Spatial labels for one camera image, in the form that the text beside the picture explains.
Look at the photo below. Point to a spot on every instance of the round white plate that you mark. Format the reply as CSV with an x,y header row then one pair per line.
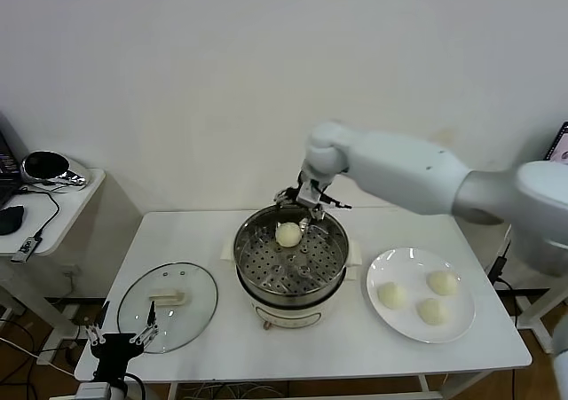
x,y
417,329

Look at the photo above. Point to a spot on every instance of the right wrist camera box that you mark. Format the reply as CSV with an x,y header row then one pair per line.
x,y
309,194

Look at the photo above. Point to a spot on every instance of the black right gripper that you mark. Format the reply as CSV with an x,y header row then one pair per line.
x,y
317,212

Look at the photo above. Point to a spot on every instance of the cream electric pot base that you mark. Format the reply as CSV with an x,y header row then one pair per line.
x,y
288,316

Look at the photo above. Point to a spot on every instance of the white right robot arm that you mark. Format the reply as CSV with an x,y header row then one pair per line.
x,y
399,174

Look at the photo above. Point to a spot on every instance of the steel steamer basket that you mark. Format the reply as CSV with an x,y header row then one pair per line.
x,y
310,258

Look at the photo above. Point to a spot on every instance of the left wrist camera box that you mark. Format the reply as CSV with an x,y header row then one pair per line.
x,y
93,391

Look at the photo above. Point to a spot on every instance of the round glass pot lid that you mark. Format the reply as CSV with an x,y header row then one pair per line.
x,y
168,311

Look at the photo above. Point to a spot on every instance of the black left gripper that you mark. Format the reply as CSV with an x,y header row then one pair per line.
x,y
113,351

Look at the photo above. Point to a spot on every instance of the white wall socket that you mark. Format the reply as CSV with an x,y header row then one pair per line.
x,y
71,270

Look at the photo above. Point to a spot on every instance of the white steamed baozi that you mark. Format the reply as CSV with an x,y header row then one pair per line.
x,y
391,295
442,282
288,234
432,312

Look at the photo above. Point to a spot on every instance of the black computer mouse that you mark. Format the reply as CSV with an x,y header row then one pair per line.
x,y
11,219

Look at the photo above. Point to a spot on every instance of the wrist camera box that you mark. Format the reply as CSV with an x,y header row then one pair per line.
x,y
309,194
93,391

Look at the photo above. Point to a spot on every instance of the black power adapter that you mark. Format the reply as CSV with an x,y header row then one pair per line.
x,y
497,267

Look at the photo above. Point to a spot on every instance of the shiny chrome helmet-shaped device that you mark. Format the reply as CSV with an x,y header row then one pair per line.
x,y
49,169

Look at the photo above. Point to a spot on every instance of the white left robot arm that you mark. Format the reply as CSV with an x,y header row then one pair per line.
x,y
119,393

